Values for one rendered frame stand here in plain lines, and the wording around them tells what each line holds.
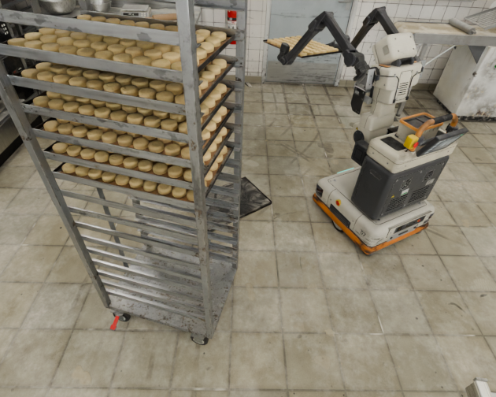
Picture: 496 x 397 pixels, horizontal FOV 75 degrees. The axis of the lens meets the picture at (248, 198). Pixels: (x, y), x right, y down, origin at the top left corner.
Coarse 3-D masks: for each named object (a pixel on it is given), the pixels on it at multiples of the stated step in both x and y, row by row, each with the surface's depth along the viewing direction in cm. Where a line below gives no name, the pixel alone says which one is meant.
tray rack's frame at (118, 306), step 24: (0, 72) 93; (24, 120) 104; (24, 144) 109; (48, 168) 118; (48, 192) 124; (72, 240) 142; (168, 264) 201; (216, 264) 203; (96, 288) 168; (144, 288) 188; (216, 288) 190; (120, 312) 180; (144, 312) 177; (168, 312) 178; (192, 312) 178; (216, 312) 179; (192, 336) 171
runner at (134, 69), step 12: (0, 48) 90; (12, 48) 89; (24, 48) 88; (48, 60) 88; (60, 60) 87; (72, 60) 86; (84, 60) 85; (96, 60) 84; (108, 60) 84; (120, 72) 85; (132, 72) 84; (144, 72) 83; (156, 72) 82; (168, 72) 81; (180, 72) 80
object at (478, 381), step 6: (474, 378) 88; (480, 378) 87; (486, 378) 87; (474, 384) 88; (480, 384) 87; (486, 384) 87; (468, 390) 90; (474, 390) 88; (480, 390) 86; (486, 390) 86; (468, 396) 89; (474, 396) 87; (480, 396) 85; (486, 396) 84; (492, 396) 85
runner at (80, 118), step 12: (24, 108) 102; (36, 108) 101; (48, 108) 100; (72, 120) 100; (84, 120) 99; (96, 120) 98; (108, 120) 96; (132, 132) 97; (144, 132) 96; (156, 132) 95; (168, 132) 93
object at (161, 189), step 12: (72, 168) 123; (84, 168) 123; (216, 168) 128; (96, 180) 121; (108, 180) 120; (120, 180) 118; (132, 180) 119; (144, 180) 122; (156, 192) 117; (168, 192) 116; (180, 192) 115; (192, 192) 115
